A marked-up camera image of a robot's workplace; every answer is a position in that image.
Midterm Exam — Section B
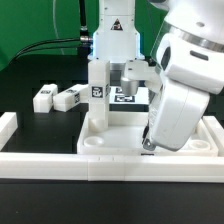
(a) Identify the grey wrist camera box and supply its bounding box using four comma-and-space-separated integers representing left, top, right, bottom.
121, 60, 162, 96

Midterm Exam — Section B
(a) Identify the white desk top tray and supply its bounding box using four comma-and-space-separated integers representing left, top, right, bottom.
76, 111, 220, 157

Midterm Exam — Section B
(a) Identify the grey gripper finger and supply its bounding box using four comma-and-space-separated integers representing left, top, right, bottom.
142, 126, 156, 151

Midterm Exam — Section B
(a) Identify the black cable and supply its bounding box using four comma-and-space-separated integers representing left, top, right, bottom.
7, 0, 94, 67

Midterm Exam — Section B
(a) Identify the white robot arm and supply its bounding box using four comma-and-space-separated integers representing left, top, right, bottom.
89, 0, 224, 151

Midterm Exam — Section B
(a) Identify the white U-shaped obstacle fence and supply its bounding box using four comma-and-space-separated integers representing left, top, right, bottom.
0, 112, 224, 183

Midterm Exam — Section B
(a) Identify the fiducial marker plate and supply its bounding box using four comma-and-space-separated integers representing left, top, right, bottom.
108, 86, 150, 106

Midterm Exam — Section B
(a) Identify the thin white cable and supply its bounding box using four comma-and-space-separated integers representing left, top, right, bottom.
52, 0, 66, 56

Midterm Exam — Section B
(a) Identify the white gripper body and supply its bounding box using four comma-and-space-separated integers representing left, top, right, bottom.
148, 78, 210, 151

